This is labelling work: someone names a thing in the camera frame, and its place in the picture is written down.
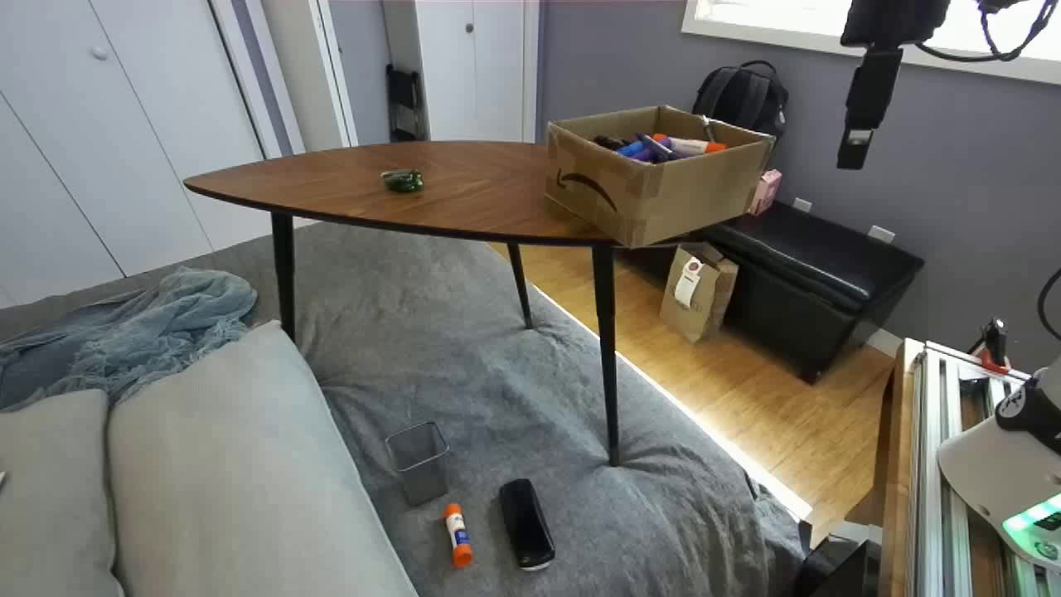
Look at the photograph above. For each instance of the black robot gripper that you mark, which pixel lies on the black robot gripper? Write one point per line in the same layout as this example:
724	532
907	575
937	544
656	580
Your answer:
897	23

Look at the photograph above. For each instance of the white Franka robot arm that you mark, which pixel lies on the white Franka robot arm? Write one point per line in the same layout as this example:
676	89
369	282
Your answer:
995	466

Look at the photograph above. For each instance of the brown cardboard box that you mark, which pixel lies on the brown cardboard box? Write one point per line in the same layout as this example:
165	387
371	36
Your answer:
665	193

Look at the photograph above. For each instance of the blue Sharpie marker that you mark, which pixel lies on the blue Sharpie marker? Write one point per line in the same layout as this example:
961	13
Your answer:
638	146

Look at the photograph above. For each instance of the grey mesh pen cup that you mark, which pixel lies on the grey mesh pen cup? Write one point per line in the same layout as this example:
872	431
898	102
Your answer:
419	466

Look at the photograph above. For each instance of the black backpack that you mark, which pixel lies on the black backpack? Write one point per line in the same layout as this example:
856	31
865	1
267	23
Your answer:
745	102

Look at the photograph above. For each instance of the small pink package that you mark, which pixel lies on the small pink package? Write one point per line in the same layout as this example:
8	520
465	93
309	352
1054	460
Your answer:
764	192

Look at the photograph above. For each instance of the large orange-capped glue stick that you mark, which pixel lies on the large orange-capped glue stick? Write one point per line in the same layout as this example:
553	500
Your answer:
693	145

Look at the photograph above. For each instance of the black leather ottoman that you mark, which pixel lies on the black leather ottoman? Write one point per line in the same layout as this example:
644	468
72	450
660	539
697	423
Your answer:
817	276

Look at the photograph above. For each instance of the red and black clamp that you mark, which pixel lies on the red and black clamp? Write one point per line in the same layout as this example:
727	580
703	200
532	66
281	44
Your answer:
992	342

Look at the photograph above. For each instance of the black tapered table leg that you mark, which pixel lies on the black tapered table leg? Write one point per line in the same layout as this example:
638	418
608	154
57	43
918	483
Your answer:
608	352
284	271
522	282

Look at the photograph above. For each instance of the white room door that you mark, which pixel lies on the white room door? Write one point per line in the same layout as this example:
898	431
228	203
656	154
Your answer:
476	69

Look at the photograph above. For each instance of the tall black object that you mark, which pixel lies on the tall black object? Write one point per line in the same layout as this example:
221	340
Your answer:
404	106

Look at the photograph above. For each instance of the small green toy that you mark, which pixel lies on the small green toy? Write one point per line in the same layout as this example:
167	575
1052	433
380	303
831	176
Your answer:
403	182

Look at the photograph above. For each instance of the black floor bag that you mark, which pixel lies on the black floor bag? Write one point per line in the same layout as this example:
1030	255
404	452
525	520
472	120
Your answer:
840	570

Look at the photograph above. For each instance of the brown wooden table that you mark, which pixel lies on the brown wooden table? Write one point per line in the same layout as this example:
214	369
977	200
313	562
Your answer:
465	366

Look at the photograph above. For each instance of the black phone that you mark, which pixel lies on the black phone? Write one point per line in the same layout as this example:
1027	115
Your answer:
525	526

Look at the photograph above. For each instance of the white door with grey stripe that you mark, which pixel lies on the white door with grey stripe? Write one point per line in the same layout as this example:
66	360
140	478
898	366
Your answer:
276	69

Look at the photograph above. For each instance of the small orange-capped glue stick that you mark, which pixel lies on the small orange-capped glue stick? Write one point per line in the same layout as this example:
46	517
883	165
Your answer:
457	537

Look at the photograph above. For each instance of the white closet door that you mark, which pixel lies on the white closet door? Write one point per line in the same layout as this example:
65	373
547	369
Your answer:
187	89
100	135

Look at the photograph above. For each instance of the light grey cushion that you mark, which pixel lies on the light grey cushion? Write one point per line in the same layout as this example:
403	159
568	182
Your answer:
244	475
51	500

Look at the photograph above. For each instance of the pale blue blanket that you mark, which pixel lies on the pale blue blanket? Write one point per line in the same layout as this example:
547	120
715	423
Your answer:
119	332

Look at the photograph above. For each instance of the white window frame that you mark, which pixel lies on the white window frame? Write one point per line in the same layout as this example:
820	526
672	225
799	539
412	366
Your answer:
797	29

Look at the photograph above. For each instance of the white wall outlet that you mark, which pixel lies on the white wall outlet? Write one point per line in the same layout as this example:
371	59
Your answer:
803	203
883	233

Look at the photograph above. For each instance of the aluminium profile frame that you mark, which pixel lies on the aluminium profile frame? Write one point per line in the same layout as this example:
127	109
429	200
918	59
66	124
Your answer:
922	466

